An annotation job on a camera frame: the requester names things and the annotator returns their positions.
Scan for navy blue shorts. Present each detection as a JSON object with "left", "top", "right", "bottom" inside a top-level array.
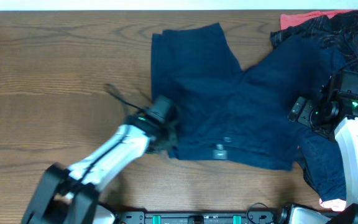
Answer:
[{"left": 151, "top": 24, "right": 329, "bottom": 170}]

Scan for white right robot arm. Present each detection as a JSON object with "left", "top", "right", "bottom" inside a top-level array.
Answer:
[{"left": 282, "top": 97, "right": 358, "bottom": 223}]

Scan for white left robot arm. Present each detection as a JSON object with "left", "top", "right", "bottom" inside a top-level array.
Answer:
[{"left": 21, "top": 116, "right": 178, "bottom": 223}]

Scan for blue garment in pile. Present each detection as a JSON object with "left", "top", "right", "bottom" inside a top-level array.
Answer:
[{"left": 300, "top": 58, "right": 358, "bottom": 201}]

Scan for black striped garment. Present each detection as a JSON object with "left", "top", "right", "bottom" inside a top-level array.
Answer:
[{"left": 270, "top": 10, "right": 358, "bottom": 61}]

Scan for coral pink garment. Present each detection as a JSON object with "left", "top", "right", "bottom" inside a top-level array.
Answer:
[{"left": 280, "top": 10, "right": 350, "bottom": 30}]

